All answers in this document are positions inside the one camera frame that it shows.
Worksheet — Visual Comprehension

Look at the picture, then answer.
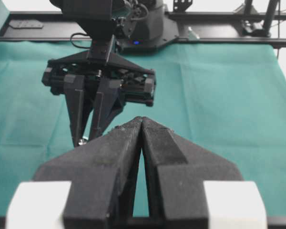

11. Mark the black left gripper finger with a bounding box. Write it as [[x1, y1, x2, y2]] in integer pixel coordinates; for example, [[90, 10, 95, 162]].
[[33, 117, 143, 229], [141, 117, 243, 229]]

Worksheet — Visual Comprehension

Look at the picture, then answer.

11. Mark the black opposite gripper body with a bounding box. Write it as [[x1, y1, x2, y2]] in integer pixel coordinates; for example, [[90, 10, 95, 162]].
[[41, 36, 156, 106]]

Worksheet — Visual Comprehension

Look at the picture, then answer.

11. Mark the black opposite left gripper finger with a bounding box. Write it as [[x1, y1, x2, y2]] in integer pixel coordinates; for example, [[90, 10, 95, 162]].
[[89, 78, 125, 140], [63, 74, 90, 147]]

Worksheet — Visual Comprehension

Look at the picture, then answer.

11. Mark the small silver metal shaft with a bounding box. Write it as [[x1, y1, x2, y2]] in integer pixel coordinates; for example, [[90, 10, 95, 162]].
[[78, 137, 88, 146]]

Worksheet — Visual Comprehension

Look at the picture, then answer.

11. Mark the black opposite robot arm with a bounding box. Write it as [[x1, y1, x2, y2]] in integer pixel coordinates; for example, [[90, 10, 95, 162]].
[[33, 0, 243, 229]]

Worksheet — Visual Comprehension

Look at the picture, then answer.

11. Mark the green table cloth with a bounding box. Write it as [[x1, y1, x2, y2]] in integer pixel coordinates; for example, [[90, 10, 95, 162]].
[[0, 42, 286, 216]]

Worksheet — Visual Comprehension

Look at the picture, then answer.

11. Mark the black flat mounting plate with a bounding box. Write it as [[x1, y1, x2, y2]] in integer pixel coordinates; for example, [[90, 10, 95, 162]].
[[9, 20, 44, 29]]

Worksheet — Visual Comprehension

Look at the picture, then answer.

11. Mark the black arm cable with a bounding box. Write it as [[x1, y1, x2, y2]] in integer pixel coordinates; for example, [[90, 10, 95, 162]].
[[70, 32, 94, 50]]

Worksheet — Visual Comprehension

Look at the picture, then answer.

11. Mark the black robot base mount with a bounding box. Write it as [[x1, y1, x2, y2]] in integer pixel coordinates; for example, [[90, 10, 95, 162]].
[[116, 0, 181, 53]]

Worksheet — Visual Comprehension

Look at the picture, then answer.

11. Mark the black aluminium frame rail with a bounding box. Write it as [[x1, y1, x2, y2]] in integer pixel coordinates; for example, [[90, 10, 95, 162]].
[[0, 12, 286, 52]]

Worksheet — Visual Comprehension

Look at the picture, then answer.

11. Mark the black camera stand clamp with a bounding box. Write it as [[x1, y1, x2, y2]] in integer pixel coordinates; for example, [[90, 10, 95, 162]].
[[233, 0, 281, 37]]

